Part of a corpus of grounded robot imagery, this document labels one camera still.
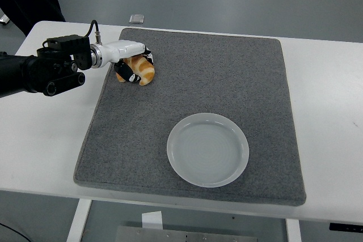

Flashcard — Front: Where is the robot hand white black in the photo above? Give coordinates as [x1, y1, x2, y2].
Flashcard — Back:
[98, 40, 155, 84]

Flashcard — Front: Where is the croissant bread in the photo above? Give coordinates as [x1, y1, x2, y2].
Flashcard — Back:
[116, 56, 155, 86]

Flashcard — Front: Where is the light grey round plate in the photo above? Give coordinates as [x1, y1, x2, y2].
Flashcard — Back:
[166, 112, 250, 188]

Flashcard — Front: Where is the grey metal plate with screws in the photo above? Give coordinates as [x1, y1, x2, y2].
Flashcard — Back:
[115, 226, 258, 242]

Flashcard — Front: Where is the grey felt mat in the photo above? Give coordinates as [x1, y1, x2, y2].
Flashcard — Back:
[73, 27, 307, 207]

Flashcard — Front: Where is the white table leg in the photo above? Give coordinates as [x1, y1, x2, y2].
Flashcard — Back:
[285, 218, 302, 242]
[66, 198, 93, 242]

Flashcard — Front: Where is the black table control panel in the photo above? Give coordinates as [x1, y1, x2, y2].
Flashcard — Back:
[329, 222, 363, 232]

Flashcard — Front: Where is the thin black floor cable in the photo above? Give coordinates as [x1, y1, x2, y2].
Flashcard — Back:
[0, 220, 29, 242]

